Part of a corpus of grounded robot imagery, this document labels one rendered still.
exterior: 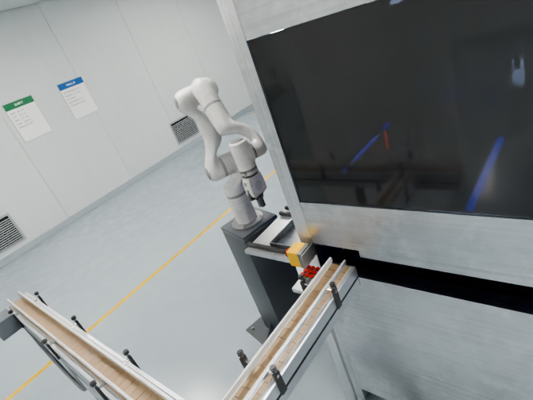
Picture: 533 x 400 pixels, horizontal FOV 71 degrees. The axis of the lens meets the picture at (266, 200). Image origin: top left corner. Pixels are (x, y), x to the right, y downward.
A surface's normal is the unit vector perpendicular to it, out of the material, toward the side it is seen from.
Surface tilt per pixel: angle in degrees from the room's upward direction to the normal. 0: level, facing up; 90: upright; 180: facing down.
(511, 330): 90
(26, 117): 90
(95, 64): 90
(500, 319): 90
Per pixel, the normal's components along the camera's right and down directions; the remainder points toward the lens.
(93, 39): 0.75, 0.06
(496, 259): -0.58, 0.53
